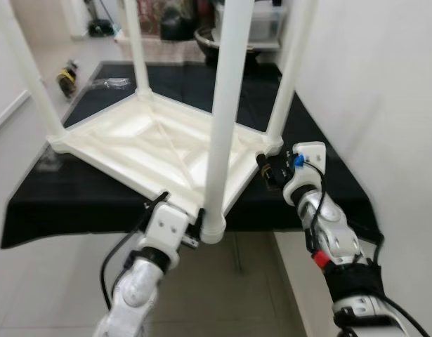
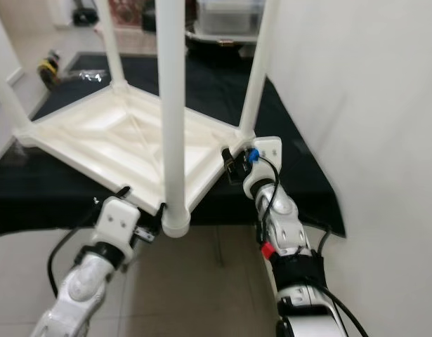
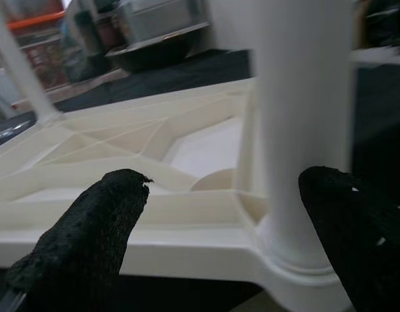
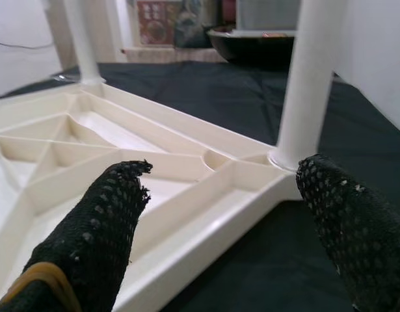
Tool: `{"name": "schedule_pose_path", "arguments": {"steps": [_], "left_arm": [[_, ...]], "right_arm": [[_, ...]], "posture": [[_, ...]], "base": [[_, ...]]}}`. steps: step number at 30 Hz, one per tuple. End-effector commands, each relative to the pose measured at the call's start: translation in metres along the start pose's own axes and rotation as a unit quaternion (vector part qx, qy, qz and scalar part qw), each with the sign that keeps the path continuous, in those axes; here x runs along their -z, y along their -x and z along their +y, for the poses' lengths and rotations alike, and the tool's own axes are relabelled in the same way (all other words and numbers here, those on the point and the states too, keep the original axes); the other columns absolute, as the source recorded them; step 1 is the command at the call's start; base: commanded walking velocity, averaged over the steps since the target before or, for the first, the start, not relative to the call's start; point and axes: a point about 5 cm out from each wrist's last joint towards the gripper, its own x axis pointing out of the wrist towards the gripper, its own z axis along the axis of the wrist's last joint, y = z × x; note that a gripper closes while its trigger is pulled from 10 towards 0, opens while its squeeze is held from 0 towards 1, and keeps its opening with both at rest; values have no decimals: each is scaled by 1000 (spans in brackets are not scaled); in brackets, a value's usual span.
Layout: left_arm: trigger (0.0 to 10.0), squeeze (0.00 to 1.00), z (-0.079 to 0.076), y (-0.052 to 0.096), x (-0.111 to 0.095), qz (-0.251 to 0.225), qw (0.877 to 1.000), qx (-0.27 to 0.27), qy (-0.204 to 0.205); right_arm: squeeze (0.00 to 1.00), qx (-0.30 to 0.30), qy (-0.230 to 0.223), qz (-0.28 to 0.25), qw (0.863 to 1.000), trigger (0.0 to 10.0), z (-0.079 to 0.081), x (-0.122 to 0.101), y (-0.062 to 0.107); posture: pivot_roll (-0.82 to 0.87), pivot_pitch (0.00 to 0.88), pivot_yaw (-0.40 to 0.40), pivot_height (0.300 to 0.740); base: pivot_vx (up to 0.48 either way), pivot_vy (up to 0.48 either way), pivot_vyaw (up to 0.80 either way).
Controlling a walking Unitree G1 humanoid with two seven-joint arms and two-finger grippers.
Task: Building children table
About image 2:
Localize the white plastic table leg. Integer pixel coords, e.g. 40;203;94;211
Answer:
155;0;193;237
96;0;130;90
237;0;280;139
0;67;35;139

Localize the white plastic children table top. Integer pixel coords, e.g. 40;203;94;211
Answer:
13;79;256;237

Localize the black table cloth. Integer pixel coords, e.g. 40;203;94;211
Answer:
0;51;347;240

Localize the black wok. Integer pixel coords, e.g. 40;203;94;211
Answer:
183;31;246;55

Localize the clear tape patch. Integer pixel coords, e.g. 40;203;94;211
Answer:
71;68;109;82

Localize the clear plastic storage box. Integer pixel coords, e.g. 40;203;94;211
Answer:
197;0;267;37

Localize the yellow black floor tool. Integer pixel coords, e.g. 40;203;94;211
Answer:
37;50;63;88

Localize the red printed box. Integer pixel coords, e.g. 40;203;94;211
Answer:
108;0;148;27

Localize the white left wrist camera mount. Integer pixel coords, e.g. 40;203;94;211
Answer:
96;197;141;258

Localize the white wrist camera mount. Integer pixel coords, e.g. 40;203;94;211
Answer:
242;136;284;199
96;197;141;258

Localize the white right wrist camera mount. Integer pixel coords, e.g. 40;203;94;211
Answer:
242;136;284;199

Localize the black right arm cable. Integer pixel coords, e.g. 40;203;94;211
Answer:
256;153;372;337

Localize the black coiled hose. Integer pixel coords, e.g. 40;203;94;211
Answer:
72;6;98;28

